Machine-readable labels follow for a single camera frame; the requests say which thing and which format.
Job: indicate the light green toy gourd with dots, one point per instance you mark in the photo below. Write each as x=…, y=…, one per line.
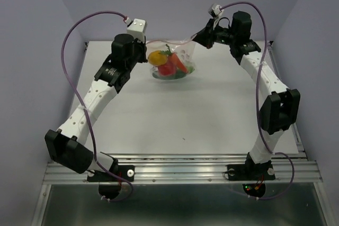
x=190, y=68

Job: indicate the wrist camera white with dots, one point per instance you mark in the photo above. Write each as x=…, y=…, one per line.
x=136, y=28
x=216, y=12

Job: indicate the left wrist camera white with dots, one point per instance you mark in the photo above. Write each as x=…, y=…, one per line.
x=136, y=28

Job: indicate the aluminium frame rail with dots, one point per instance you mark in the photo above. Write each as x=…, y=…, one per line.
x=209, y=168

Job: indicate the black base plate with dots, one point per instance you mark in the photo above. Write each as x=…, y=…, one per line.
x=117, y=172
x=249, y=171

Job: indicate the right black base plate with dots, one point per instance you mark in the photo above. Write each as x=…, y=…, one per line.
x=249, y=171

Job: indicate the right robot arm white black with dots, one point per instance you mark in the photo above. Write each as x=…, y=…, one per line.
x=280, y=105

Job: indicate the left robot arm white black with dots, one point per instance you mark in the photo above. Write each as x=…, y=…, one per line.
x=66, y=145

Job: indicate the yellow toy potato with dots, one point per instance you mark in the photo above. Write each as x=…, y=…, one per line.
x=157, y=58

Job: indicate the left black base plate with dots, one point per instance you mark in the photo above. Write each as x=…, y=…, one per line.
x=117, y=172

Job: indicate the red toy bell pepper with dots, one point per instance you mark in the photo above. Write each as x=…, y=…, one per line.
x=167, y=69

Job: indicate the dark green toy cucumber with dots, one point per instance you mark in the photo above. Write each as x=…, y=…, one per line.
x=171, y=77

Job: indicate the clear zip top bag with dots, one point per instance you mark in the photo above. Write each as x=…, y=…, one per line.
x=184, y=50

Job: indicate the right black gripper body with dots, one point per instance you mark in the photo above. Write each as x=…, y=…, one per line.
x=220, y=35

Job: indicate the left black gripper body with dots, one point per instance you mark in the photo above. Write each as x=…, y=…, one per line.
x=140, y=52

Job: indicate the orange toy carrot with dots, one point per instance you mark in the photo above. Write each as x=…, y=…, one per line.
x=174, y=59

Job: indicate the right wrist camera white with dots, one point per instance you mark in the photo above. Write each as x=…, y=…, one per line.
x=216, y=12

